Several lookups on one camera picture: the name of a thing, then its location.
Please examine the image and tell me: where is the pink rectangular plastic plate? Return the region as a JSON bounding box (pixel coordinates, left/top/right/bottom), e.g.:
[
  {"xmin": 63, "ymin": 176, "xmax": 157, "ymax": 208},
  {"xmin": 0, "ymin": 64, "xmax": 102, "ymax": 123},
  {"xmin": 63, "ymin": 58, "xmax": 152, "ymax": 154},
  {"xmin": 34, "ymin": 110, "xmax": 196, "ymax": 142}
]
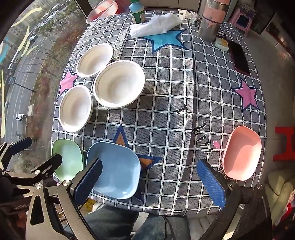
[{"xmin": 222, "ymin": 126, "xmax": 261, "ymax": 181}]

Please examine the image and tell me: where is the white paper bowl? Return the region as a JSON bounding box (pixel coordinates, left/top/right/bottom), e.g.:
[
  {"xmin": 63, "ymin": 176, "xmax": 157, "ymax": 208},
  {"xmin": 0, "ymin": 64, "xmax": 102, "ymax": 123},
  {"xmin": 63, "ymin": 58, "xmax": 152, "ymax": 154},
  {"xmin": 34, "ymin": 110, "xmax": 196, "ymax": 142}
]
[
  {"xmin": 59, "ymin": 85, "xmax": 93, "ymax": 133},
  {"xmin": 76, "ymin": 44, "xmax": 114, "ymax": 78},
  {"xmin": 93, "ymin": 60, "xmax": 145, "ymax": 109}
]

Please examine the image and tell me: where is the green rectangular plastic plate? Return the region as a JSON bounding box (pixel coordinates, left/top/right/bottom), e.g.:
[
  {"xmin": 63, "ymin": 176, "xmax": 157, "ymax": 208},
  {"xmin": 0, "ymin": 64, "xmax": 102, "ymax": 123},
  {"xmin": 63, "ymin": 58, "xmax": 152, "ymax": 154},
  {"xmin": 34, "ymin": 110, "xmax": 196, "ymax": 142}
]
[{"xmin": 51, "ymin": 139, "xmax": 84, "ymax": 181}]

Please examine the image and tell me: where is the blue rectangular plastic plate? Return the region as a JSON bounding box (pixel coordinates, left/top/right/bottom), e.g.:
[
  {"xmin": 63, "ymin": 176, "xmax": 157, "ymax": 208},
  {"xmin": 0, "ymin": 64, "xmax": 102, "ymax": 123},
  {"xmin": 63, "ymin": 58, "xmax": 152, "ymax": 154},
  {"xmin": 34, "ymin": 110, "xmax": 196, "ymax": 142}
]
[{"xmin": 86, "ymin": 141, "xmax": 141, "ymax": 200}]

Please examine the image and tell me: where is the person's jeans leg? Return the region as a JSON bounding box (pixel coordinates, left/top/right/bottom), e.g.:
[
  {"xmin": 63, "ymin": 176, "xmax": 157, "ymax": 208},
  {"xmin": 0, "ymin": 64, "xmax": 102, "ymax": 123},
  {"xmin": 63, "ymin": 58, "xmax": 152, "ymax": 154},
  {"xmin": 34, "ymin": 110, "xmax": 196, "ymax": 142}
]
[{"xmin": 84, "ymin": 205, "xmax": 190, "ymax": 239}]

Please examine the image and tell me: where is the cream sofa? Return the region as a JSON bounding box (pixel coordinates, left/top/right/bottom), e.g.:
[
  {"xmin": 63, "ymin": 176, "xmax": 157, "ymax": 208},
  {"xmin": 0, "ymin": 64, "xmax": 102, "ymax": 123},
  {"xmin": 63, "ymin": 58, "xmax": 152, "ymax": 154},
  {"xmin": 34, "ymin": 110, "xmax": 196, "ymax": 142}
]
[{"xmin": 265, "ymin": 169, "xmax": 294, "ymax": 225}]

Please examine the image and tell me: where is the grey checkered star tablecloth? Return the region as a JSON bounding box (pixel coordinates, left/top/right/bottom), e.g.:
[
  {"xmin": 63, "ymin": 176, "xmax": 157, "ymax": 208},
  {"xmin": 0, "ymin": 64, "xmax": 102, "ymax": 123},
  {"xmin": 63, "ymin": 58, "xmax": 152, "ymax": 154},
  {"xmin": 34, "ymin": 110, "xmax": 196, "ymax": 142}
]
[{"xmin": 51, "ymin": 13, "xmax": 266, "ymax": 215}]

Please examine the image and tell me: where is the red plastic stool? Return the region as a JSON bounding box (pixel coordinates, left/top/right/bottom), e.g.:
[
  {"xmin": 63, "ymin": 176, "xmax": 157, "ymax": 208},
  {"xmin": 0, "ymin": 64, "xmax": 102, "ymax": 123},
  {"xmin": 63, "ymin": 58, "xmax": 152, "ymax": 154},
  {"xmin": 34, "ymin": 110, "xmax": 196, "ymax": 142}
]
[{"xmin": 273, "ymin": 126, "xmax": 295, "ymax": 162}]

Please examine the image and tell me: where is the black smartphone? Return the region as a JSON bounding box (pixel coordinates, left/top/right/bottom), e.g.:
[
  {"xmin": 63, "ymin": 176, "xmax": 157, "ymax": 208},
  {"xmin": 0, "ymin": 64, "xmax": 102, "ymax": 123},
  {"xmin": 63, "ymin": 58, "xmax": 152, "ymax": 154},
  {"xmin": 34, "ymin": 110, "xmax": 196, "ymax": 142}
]
[{"xmin": 228, "ymin": 41, "xmax": 251, "ymax": 76}]

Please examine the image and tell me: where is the yellow tissue pack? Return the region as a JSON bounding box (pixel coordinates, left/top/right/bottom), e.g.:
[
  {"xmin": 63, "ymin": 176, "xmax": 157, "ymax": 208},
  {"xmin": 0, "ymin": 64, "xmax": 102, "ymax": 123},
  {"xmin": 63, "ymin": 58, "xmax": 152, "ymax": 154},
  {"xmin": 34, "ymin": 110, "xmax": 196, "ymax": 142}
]
[{"xmin": 214, "ymin": 37, "xmax": 229, "ymax": 52}]

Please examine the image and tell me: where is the pink plastic basin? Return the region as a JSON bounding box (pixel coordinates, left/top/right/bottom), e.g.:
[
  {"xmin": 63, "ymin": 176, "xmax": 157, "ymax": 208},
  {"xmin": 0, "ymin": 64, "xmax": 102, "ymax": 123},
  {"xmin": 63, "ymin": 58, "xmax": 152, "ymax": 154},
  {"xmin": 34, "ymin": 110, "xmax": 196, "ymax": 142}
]
[{"xmin": 86, "ymin": 0, "xmax": 119, "ymax": 25}]

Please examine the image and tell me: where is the pink plastic stool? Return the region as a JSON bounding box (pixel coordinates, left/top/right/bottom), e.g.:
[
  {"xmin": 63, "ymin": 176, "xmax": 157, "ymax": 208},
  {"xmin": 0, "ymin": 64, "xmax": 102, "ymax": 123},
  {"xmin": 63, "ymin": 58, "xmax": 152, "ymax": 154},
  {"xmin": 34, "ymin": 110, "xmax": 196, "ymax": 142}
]
[{"xmin": 229, "ymin": 7, "xmax": 254, "ymax": 37}]

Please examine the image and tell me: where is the crumpled white tissue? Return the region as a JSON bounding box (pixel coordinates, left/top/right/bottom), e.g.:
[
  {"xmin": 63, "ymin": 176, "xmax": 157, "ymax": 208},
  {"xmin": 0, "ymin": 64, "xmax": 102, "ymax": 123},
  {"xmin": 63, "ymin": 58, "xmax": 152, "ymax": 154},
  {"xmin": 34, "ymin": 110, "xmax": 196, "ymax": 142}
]
[{"xmin": 178, "ymin": 9, "xmax": 199, "ymax": 24}]

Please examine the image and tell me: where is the pink steel thermos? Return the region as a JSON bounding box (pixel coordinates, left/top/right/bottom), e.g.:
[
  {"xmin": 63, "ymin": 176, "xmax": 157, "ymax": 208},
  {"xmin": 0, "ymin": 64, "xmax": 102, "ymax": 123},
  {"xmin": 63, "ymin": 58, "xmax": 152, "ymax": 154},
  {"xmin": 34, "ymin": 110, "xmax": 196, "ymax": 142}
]
[{"xmin": 199, "ymin": 0, "xmax": 230, "ymax": 42}]

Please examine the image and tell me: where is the white crumpled cloth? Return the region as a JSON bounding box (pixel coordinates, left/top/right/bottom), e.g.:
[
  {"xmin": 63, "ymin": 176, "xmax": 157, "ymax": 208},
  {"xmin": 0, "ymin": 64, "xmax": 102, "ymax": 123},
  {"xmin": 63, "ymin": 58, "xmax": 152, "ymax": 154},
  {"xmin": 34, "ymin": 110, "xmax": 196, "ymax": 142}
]
[{"xmin": 130, "ymin": 13, "xmax": 182, "ymax": 39}]

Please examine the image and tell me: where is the green white plastic bottle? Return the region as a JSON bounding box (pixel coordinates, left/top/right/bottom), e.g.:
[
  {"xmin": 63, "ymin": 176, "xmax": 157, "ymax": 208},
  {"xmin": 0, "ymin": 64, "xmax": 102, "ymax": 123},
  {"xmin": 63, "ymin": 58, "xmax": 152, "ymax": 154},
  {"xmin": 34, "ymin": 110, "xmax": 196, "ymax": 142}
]
[{"xmin": 129, "ymin": 0, "xmax": 145, "ymax": 24}]

